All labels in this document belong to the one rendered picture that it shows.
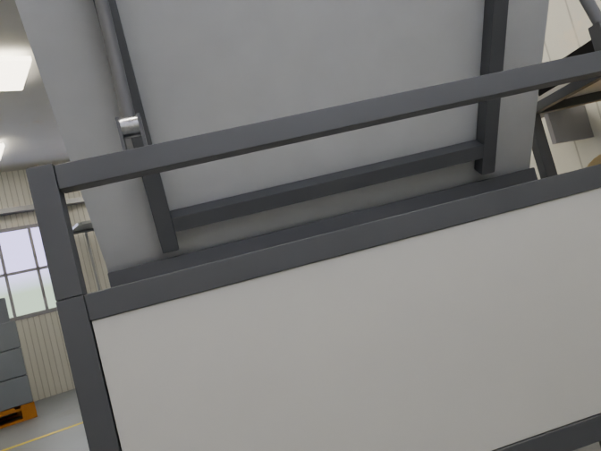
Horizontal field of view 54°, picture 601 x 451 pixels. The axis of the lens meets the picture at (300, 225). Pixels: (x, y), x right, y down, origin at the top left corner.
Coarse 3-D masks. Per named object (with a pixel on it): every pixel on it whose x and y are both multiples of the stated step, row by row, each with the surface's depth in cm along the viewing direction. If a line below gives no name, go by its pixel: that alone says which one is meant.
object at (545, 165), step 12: (564, 84) 157; (576, 84) 148; (588, 84) 146; (600, 84) 164; (540, 96) 168; (552, 96) 158; (564, 96) 154; (576, 96) 173; (588, 96) 174; (600, 96) 175; (540, 108) 164; (552, 108) 171; (564, 108) 174; (540, 120) 170; (540, 132) 169; (540, 144) 169; (540, 156) 169; (540, 168) 170; (552, 168) 169
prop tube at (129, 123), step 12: (96, 0) 98; (108, 12) 98; (108, 24) 96; (108, 36) 96; (108, 48) 95; (108, 60) 95; (120, 60) 94; (120, 72) 93; (120, 84) 92; (120, 96) 92; (120, 108) 91; (132, 108) 92; (120, 120) 90; (132, 120) 90; (132, 132) 90
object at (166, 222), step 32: (128, 64) 118; (480, 64) 146; (480, 128) 153; (416, 160) 150; (448, 160) 153; (480, 160) 157; (160, 192) 134; (256, 192) 144; (288, 192) 144; (320, 192) 146; (160, 224) 138; (192, 224) 140
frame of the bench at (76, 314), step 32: (512, 192) 99; (544, 192) 100; (576, 192) 101; (384, 224) 94; (416, 224) 95; (448, 224) 96; (256, 256) 90; (288, 256) 91; (320, 256) 92; (128, 288) 86; (160, 288) 87; (192, 288) 88; (64, 320) 84; (96, 352) 85; (96, 384) 84; (96, 416) 84; (96, 448) 83; (512, 448) 93; (544, 448) 94; (576, 448) 95
